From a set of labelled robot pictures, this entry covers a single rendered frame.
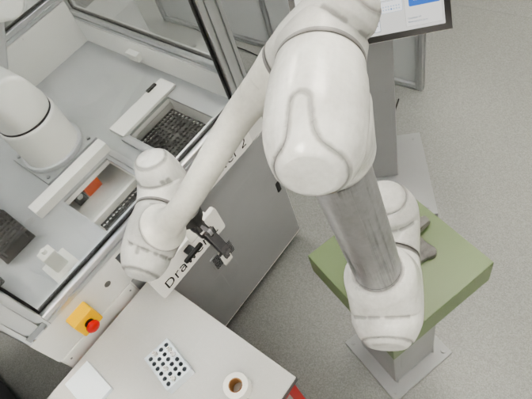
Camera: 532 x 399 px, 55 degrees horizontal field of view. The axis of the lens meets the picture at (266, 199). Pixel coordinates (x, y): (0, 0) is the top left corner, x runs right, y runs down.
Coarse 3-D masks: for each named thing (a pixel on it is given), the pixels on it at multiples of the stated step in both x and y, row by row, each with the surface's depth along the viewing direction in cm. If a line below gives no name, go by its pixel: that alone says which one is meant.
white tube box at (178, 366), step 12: (156, 348) 145; (156, 360) 143; (168, 360) 144; (180, 360) 142; (156, 372) 141; (168, 372) 140; (180, 372) 141; (192, 372) 141; (168, 384) 140; (180, 384) 140
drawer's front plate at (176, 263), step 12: (204, 216) 151; (216, 216) 154; (216, 228) 157; (180, 252) 147; (180, 264) 150; (192, 264) 155; (168, 276) 148; (180, 276) 153; (156, 288) 145; (168, 288) 150
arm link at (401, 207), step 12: (384, 180) 119; (384, 192) 117; (396, 192) 116; (408, 192) 117; (384, 204) 114; (396, 204) 114; (408, 204) 115; (396, 216) 113; (408, 216) 115; (396, 228) 114; (408, 228) 115; (396, 240) 114; (408, 240) 115
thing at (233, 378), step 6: (234, 372) 136; (240, 372) 135; (228, 378) 135; (234, 378) 135; (240, 378) 134; (246, 378) 134; (228, 384) 134; (234, 384) 137; (246, 384) 133; (228, 390) 133; (240, 390) 133; (246, 390) 132; (228, 396) 132; (234, 396) 132; (240, 396) 132; (246, 396) 134
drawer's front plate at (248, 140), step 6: (246, 138) 174; (240, 144) 173; (246, 144) 175; (240, 150) 174; (234, 156) 173; (228, 162) 172; (234, 162) 174; (228, 168) 173; (222, 174) 172; (216, 180) 170
